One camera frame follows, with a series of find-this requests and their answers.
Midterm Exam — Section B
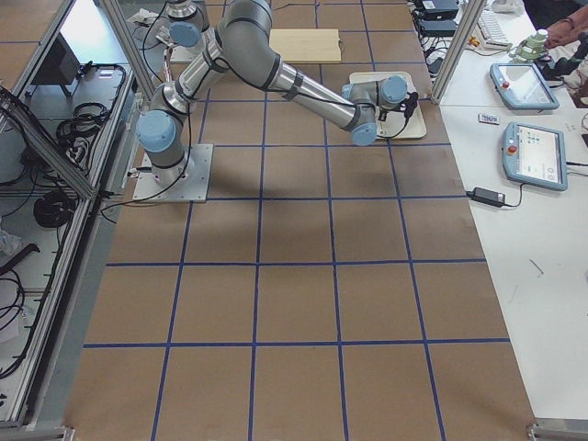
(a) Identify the white keyboard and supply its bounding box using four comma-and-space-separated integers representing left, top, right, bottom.
476, 9, 512, 50

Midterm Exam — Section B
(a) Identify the far teach pendant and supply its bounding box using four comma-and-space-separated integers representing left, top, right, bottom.
489, 63, 560, 110

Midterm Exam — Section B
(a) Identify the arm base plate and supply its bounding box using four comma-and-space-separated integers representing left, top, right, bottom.
169, 45, 197, 63
132, 144, 213, 203

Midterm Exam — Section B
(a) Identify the teach pendant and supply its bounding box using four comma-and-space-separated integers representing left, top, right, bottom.
502, 122, 568, 191
489, 63, 560, 110

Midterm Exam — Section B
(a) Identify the bamboo cutting board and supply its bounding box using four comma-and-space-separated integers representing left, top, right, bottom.
269, 28, 342, 64

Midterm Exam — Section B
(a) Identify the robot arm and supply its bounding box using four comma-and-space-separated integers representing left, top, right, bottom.
165, 0, 209, 48
136, 1, 418, 189

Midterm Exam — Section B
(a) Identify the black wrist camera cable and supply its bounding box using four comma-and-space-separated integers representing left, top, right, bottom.
376, 98, 414, 140

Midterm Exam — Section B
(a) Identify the black power adapter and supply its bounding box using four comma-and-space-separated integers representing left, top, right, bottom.
466, 187, 505, 208

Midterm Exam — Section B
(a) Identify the aluminium frame post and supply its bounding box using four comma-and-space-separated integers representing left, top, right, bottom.
430, 0, 486, 105

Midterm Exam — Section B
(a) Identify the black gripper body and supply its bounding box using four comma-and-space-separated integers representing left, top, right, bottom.
400, 92, 419, 114

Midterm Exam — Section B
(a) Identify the near teach pendant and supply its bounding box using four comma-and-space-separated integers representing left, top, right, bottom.
502, 122, 568, 191

